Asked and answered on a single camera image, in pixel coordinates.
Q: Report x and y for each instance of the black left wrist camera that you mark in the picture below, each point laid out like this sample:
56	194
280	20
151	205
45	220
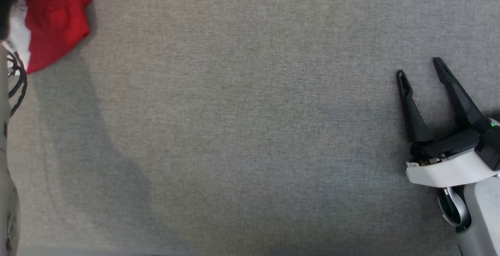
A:
4	13

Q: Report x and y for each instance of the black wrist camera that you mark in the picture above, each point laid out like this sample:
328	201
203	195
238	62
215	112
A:
4	13
490	142

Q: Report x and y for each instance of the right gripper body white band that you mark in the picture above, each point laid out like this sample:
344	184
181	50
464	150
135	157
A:
449	170

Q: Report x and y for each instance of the red garment with white stripes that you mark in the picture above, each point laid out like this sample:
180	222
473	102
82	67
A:
58	21

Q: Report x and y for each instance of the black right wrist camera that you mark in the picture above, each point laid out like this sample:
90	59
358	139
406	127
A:
490	142

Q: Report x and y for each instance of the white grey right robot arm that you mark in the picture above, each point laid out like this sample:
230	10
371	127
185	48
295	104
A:
484	217

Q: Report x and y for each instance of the grey fabric sofa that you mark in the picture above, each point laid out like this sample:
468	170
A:
234	131

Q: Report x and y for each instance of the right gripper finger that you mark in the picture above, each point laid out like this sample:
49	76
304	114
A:
412	115
461	103

